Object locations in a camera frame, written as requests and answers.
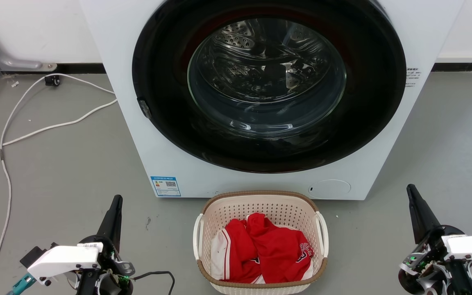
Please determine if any black round washer door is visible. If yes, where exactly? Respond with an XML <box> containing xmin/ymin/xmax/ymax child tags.
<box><xmin>132</xmin><ymin>0</ymin><xmax>407</xmax><ymax>174</ymax></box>

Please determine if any teal cable connector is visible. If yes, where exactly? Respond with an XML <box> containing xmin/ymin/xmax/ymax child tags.
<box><xmin>7</xmin><ymin>273</ymin><xmax>37</xmax><ymax>295</ymax></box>

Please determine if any white wicker-rim laundry basket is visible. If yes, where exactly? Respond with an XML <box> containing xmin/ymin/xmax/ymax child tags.
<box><xmin>193</xmin><ymin>190</ymin><xmax>329</xmax><ymax>295</ymax></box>

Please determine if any blue energy label sticker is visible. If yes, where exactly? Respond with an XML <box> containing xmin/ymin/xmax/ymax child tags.
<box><xmin>150</xmin><ymin>176</ymin><xmax>182</xmax><ymax>197</ymax></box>

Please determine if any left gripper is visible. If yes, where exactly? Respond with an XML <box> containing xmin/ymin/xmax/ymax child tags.
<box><xmin>75</xmin><ymin>195</ymin><xmax>135</xmax><ymax>295</ymax></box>

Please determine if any white front-load washing machine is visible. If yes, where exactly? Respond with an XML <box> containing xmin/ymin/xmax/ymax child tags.
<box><xmin>79</xmin><ymin>0</ymin><xmax>465</xmax><ymax>201</ymax></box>

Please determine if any grey wall pipe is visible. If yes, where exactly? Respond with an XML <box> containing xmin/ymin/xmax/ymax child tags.
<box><xmin>0</xmin><ymin>11</ymin><xmax>57</xmax><ymax>73</ymax></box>

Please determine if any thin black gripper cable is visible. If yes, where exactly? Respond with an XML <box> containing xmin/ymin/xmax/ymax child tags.
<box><xmin>132</xmin><ymin>270</ymin><xmax>176</xmax><ymax>295</ymax></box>

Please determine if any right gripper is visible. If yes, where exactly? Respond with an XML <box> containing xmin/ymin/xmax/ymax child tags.
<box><xmin>397</xmin><ymin>184</ymin><xmax>467</xmax><ymax>295</ymax></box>

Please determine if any thick white power cable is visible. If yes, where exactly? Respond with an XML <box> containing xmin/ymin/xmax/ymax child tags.
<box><xmin>0</xmin><ymin>98</ymin><xmax>118</xmax><ymax>157</ymax></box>

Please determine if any thin white cable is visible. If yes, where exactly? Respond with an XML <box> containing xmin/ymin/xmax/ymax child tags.
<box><xmin>0</xmin><ymin>73</ymin><xmax>116</xmax><ymax>295</ymax></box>

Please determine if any red and white jersey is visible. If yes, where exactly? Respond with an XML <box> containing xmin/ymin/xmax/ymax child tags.
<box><xmin>211</xmin><ymin>212</ymin><xmax>315</xmax><ymax>284</ymax></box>

